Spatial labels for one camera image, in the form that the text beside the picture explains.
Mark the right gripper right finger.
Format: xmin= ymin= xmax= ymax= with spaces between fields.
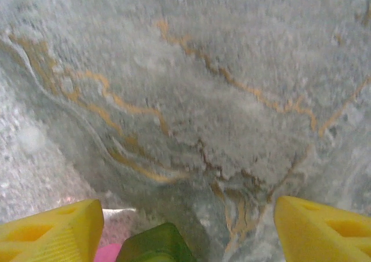
xmin=273 ymin=195 xmax=371 ymax=262

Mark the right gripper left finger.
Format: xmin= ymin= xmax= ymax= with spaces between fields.
xmin=0 ymin=199 xmax=105 ymax=262

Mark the pink pill box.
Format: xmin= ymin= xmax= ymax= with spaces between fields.
xmin=94 ymin=206 xmax=137 ymax=262

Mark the green pill box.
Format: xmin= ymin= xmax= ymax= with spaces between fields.
xmin=115 ymin=221 xmax=198 ymax=262

